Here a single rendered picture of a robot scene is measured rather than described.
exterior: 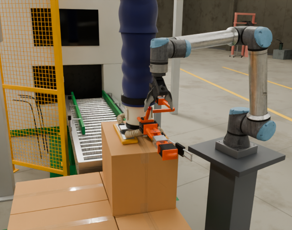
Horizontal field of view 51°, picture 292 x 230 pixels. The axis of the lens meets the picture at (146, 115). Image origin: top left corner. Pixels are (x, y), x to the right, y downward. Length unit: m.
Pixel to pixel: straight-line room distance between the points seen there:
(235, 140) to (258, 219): 0.98
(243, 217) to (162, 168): 0.98
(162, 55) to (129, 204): 0.91
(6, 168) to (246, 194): 2.17
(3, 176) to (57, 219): 1.39
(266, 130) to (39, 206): 1.53
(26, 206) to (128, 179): 0.69
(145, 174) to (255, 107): 0.83
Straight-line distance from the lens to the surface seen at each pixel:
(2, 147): 3.13
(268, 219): 3.05
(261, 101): 2.06
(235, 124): 2.23
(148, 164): 1.80
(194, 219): 2.86
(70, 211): 2.02
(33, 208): 2.09
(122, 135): 1.94
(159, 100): 2.30
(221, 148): 2.32
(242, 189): 2.41
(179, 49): 1.55
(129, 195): 1.87
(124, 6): 1.83
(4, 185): 3.30
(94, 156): 2.68
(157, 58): 1.50
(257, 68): 1.98
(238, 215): 2.52
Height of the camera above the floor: 1.67
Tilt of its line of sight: 17 degrees down
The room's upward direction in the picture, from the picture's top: 1 degrees clockwise
